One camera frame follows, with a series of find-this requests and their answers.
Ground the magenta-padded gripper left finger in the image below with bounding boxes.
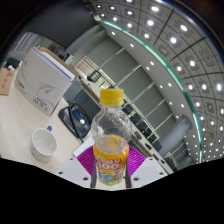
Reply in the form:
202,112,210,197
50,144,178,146
55,145,98,189

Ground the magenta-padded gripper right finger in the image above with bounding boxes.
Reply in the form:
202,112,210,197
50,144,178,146
124,145,168,189

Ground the clear bottle with yellow cap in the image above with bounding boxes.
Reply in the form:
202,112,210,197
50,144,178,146
90,88,133,187

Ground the row of black office chairs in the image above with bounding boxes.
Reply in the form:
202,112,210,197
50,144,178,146
121,103,178,168

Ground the white ceramic cup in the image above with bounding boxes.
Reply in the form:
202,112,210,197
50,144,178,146
29,127,59,163

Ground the white paper carton box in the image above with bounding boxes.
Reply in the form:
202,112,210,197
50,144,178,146
13,46,80,118

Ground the flat brown cardboard sheet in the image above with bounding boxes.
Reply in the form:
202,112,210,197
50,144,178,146
0,67,14,97

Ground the group of ceiling lights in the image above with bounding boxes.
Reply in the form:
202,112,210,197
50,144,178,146
89,0,224,161

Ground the black device with cables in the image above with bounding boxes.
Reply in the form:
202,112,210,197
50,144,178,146
4,57,22,71

